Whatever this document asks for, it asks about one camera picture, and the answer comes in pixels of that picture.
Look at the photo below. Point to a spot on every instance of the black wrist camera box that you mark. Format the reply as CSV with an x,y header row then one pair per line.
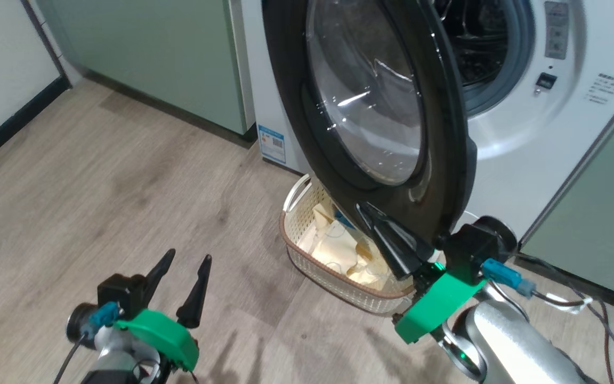
x,y
472,250
120,290

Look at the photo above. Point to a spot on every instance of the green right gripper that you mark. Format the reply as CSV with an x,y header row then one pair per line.
x,y
435,304

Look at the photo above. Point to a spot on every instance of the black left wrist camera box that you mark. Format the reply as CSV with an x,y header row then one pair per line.
x,y
120,290

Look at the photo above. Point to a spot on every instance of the black round glass washer door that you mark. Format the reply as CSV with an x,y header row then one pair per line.
x,y
296,106

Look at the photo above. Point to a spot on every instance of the small black text label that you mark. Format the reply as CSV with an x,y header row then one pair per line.
x,y
603,89

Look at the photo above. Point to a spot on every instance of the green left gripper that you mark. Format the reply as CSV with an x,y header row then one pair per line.
x,y
163,333

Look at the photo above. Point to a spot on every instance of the cream perforated basket brown rim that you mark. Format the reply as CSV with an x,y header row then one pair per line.
x,y
333,277

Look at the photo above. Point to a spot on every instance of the pale green cabinet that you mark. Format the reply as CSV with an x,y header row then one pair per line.
x,y
152,58
605,229

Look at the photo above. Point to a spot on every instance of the white front-load washing machine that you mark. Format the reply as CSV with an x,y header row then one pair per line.
x,y
525,160

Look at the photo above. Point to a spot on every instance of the grey warning sticker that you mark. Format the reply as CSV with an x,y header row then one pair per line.
x,y
556,29

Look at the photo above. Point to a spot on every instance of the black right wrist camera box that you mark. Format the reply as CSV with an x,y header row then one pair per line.
x,y
472,250

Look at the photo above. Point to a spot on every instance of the blue white energy label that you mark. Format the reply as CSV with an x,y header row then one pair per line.
x,y
271,144

